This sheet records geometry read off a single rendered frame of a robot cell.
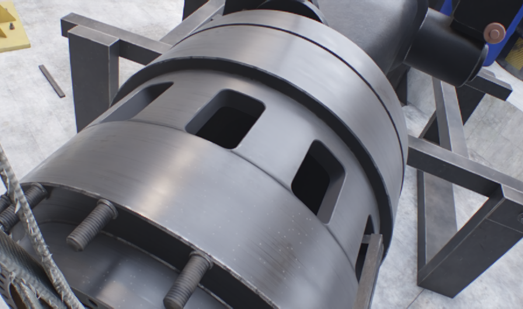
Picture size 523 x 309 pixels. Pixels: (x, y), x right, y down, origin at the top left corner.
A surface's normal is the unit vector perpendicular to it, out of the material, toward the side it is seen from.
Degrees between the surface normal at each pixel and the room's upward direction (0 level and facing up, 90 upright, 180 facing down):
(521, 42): 90
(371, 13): 27
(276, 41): 5
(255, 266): 22
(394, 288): 0
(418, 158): 90
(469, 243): 90
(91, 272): 10
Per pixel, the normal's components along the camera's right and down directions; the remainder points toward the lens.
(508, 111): -0.73, 0.32
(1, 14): 0.58, 0.65
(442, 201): 0.23, -0.71
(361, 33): 0.04, -0.37
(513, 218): -0.29, 0.61
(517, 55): -0.87, 0.16
